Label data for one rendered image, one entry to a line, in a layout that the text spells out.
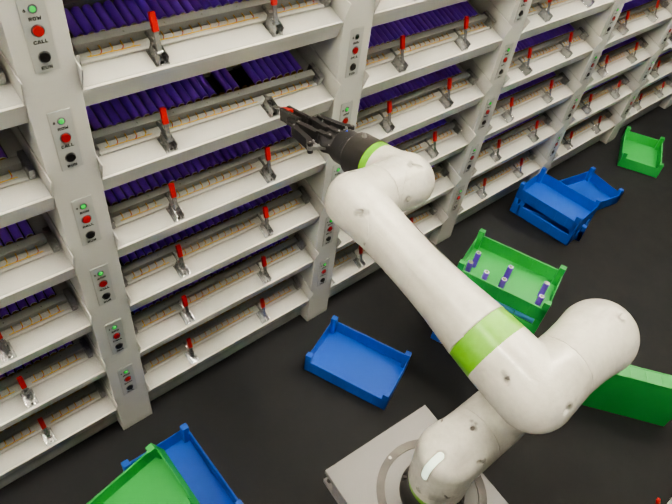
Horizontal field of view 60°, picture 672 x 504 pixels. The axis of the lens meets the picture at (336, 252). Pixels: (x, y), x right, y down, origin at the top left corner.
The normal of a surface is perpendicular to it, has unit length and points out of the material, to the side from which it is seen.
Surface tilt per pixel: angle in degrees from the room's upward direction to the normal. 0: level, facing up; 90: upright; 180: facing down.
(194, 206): 21
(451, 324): 55
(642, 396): 90
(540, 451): 0
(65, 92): 90
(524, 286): 0
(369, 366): 0
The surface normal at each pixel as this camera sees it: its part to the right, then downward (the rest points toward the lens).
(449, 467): -0.03, -0.44
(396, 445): 0.04, -0.67
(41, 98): 0.65, 0.59
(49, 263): 0.33, -0.44
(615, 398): -0.23, 0.67
